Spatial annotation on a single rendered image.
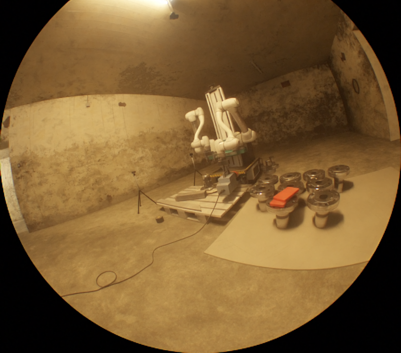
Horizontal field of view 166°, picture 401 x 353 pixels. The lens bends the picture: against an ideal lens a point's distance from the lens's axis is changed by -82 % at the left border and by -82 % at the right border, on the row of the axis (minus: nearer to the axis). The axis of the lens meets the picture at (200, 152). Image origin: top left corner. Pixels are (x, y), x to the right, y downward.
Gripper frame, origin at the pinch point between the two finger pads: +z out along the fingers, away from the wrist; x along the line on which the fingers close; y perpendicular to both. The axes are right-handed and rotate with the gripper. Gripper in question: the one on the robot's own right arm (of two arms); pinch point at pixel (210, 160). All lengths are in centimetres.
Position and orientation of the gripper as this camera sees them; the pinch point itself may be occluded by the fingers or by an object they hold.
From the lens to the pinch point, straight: 212.4
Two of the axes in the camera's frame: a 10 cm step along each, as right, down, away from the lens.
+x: -7.7, 1.8, 6.2
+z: 2.5, 9.7, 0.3
